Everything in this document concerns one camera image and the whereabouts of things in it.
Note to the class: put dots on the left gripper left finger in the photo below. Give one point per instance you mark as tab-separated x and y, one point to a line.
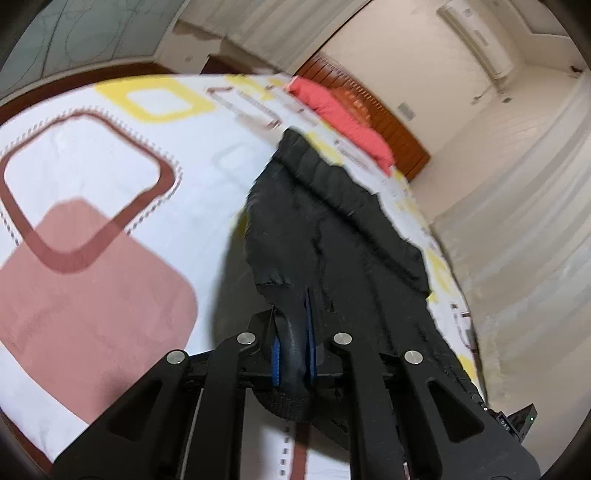
183	419

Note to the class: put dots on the patterned white bed sheet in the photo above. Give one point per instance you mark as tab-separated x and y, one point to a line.
122	224

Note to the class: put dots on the orange embroidered cushion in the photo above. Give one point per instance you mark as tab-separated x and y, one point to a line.
352	103

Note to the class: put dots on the black puffer jacket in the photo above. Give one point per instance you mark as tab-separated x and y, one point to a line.
325	255

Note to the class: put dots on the sheer white curtain right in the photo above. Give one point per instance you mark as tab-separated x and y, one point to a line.
519	246

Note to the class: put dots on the white wall air conditioner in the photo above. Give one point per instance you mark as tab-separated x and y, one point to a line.
479	38

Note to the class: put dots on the beige window curtain left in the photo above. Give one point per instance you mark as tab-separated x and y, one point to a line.
282	33

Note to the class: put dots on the wooden nightstand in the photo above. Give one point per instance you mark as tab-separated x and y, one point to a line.
220	64

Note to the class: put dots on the coral red pillow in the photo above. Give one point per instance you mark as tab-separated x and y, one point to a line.
319	99

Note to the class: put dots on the wall switch panel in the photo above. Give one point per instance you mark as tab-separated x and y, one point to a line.
407	111

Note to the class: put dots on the frosted glass wardrobe doors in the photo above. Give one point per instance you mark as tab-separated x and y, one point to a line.
67	35

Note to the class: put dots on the wooden headboard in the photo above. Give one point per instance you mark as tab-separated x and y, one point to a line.
410	155

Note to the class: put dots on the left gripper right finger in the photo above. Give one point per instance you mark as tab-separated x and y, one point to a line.
388	379

